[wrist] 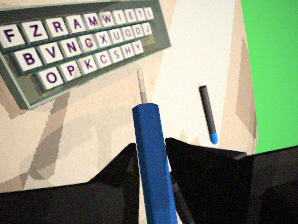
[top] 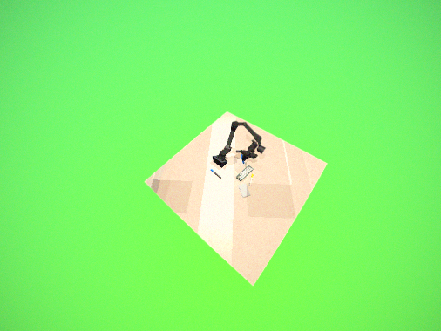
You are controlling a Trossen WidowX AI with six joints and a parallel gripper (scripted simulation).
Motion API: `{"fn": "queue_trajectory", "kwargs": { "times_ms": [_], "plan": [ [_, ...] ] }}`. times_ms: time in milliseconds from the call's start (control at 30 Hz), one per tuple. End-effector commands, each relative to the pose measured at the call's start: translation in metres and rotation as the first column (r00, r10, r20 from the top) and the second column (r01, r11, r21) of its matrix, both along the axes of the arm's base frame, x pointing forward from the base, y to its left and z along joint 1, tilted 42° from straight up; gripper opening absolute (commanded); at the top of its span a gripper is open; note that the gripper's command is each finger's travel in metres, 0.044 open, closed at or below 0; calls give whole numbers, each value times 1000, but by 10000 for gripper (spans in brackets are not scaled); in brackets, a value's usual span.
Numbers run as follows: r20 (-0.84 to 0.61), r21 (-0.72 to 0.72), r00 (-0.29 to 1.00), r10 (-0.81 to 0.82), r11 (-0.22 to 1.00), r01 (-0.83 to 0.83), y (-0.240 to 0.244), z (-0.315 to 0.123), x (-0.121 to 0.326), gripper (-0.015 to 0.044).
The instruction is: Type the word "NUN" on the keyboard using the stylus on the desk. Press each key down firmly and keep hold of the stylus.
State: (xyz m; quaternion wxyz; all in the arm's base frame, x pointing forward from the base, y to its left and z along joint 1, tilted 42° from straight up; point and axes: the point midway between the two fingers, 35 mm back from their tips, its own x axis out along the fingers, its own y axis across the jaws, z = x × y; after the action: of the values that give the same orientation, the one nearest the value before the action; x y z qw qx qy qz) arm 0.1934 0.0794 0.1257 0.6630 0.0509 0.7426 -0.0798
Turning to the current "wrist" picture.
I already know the black stylus with blue tip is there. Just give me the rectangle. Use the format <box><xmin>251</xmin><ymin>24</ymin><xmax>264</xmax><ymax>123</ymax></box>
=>
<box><xmin>199</xmin><ymin>85</ymin><xmax>218</xmax><ymax>144</ymax></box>

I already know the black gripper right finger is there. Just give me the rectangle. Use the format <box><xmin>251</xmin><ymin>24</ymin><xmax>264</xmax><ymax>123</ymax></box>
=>
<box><xmin>165</xmin><ymin>137</ymin><xmax>298</xmax><ymax>224</ymax></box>

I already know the blue stylus with white tip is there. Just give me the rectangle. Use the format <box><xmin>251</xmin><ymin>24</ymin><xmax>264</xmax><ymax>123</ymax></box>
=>
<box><xmin>132</xmin><ymin>69</ymin><xmax>178</xmax><ymax>224</ymax></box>

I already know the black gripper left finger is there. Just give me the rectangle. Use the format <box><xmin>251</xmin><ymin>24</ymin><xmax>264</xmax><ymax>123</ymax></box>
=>
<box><xmin>0</xmin><ymin>143</ymin><xmax>140</xmax><ymax>224</ymax></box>

